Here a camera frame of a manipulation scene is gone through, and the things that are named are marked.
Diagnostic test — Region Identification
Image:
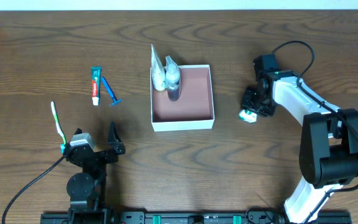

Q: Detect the green Dettol soap bar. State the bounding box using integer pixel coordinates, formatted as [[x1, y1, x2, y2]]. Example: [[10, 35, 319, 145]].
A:
[[239, 110, 257, 123]]

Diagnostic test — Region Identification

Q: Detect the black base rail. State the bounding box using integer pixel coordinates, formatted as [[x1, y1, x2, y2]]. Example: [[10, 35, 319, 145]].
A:
[[40, 210, 353, 224]]

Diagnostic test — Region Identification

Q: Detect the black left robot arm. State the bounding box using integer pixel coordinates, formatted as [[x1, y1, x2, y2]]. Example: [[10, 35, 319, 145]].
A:
[[63, 122, 126, 224]]

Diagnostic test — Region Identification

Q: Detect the Colgate toothpaste tube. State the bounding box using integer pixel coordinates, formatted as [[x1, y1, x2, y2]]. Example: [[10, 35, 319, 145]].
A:
[[91, 67, 102, 106]]

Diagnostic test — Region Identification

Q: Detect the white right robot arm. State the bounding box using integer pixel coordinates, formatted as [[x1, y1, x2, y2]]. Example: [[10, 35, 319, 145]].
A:
[[239, 54, 358, 223]]

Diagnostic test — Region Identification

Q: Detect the green white toothbrush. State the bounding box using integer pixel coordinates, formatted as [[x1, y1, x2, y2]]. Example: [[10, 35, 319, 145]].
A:
[[50, 101, 67, 154]]

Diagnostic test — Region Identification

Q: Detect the white cardboard box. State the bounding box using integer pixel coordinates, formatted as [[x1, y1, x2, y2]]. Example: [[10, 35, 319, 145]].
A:
[[150, 65, 215, 132]]

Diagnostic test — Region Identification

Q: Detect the clear pump bottle purple liquid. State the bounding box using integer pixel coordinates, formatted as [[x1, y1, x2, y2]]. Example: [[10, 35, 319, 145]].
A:
[[165, 55, 181, 101]]

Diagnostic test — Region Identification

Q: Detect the white speckled cream tube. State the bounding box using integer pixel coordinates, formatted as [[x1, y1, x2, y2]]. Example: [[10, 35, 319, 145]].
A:
[[151, 45, 166, 91]]

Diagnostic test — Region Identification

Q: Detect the blue disposable razor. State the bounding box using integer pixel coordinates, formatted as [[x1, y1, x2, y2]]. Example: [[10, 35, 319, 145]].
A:
[[101, 77, 122, 106]]

